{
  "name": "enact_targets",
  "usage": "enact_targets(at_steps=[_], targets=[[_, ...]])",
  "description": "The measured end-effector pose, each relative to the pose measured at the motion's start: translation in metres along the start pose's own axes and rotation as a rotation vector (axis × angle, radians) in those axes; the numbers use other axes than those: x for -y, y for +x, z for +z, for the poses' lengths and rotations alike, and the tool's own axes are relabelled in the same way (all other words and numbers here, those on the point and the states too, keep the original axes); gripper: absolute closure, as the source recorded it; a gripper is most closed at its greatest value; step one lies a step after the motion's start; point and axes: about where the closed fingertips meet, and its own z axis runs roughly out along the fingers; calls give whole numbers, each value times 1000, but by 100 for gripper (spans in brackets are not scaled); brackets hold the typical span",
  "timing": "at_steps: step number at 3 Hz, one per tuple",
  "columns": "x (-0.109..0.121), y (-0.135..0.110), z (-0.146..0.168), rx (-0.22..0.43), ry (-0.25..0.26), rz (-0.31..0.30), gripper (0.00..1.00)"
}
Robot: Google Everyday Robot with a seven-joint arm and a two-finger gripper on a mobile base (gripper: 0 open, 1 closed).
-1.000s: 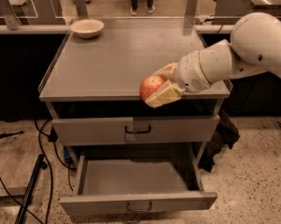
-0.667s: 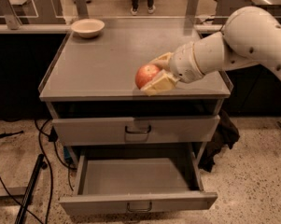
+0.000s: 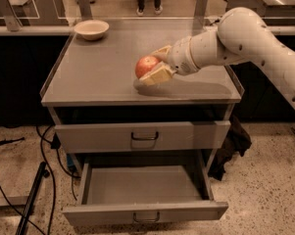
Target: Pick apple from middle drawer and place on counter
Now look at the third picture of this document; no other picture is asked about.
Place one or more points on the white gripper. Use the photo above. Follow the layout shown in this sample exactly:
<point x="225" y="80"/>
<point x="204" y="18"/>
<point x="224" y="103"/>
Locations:
<point x="182" y="59"/>

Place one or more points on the black cloth bag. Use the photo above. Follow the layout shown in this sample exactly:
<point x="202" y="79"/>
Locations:
<point x="237" y="141"/>

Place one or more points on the open lower grey drawer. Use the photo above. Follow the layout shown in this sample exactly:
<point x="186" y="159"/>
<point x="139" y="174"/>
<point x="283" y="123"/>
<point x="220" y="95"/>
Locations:
<point x="119" y="194"/>

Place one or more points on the clear acrylic barrier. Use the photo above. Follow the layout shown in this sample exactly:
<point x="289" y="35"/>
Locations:
<point x="78" y="10"/>

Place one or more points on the red apple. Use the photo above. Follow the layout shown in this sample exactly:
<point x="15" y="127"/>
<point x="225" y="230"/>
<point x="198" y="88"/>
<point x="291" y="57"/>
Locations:
<point x="145" y="64"/>

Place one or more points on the white bowl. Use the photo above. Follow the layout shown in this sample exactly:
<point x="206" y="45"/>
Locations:
<point x="91" y="30"/>

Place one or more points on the closed upper grey drawer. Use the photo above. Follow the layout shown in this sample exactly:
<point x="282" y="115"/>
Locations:
<point x="145" y="136"/>

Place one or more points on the black bar on floor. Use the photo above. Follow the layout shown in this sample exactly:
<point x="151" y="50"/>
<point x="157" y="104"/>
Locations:
<point x="22" y="227"/>

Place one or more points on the far left grey counter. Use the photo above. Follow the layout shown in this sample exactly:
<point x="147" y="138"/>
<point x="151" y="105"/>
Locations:
<point x="38" y="12"/>

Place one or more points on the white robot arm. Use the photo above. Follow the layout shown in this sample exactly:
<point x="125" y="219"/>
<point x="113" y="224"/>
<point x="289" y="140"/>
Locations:
<point x="241" y="36"/>

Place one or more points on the grey metal drawer cabinet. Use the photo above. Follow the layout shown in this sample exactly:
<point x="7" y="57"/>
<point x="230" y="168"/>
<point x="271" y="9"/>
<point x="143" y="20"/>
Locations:
<point x="95" y="82"/>

